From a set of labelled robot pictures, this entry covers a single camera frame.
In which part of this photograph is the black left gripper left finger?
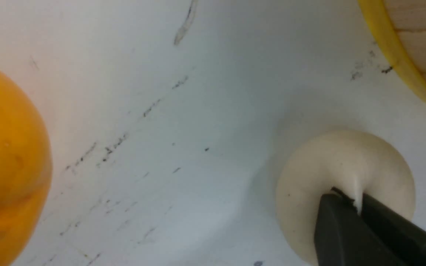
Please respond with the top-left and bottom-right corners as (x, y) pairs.
(313, 188), (405, 266)

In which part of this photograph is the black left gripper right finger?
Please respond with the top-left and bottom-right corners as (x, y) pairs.
(361, 194), (426, 266)

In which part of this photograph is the bamboo steamer tray yellow rim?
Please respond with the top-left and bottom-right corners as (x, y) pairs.
(358, 0), (426, 103)

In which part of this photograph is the white toy bun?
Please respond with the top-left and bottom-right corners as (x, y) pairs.
(275, 130), (416, 266)

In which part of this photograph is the orange toy tangerine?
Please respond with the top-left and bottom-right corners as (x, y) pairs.
(0, 71), (53, 266)

